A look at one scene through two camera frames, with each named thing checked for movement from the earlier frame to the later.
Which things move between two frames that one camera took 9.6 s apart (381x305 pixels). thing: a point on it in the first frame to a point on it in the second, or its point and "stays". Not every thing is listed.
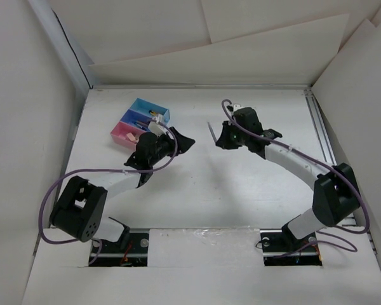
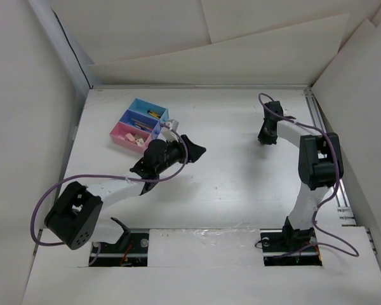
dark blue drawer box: [137, 119] stays
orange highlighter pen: [143, 123] stays
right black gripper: [223, 142] to [263, 138]
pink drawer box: [119, 131] stays
